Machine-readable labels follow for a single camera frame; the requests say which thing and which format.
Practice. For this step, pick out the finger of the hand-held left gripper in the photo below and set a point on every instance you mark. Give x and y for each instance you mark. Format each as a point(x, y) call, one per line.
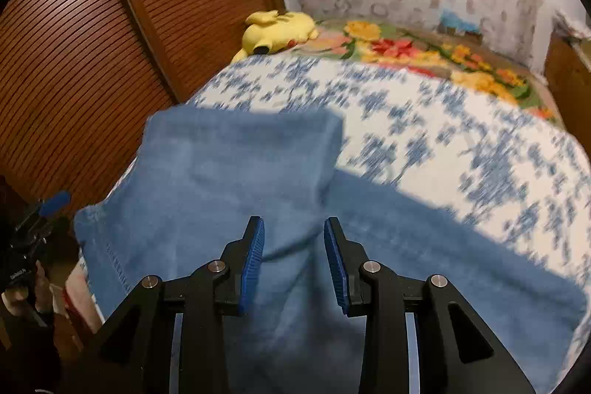
point(55, 201)

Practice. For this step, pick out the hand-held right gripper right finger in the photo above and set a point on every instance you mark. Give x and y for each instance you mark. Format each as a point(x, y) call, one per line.
point(336, 269)

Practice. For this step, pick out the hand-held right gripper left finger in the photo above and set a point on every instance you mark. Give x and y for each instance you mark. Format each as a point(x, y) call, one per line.
point(251, 269)

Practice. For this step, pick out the blue denim pants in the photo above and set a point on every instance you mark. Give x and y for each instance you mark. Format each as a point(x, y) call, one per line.
point(231, 172)

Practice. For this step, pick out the person's left hand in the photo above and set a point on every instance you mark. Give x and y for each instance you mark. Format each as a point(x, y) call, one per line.
point(18, 299)

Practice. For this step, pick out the beige bed blanket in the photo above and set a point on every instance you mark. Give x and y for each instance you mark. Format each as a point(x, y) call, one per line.
point(78, 297)

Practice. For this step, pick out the white blue-flowered bedsheet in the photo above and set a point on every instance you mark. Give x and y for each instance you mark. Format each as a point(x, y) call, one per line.
point(438, 144)

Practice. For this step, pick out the wooden louvered wardrobe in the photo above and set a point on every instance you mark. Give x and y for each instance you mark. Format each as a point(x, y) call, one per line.
point(138, 6)

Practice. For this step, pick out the colourful flower pillow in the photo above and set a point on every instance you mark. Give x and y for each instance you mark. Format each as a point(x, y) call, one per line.
point(392, 48)

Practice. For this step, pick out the yellow plush toy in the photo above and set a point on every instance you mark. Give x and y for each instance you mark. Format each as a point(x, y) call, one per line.
point(272, 31)

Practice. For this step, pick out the cardboard box with blue filling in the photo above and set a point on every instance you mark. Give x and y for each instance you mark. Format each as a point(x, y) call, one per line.
point(459, 24)

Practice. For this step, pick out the wooden cabinet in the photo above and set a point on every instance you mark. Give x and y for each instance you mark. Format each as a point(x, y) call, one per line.
point(572, 75)

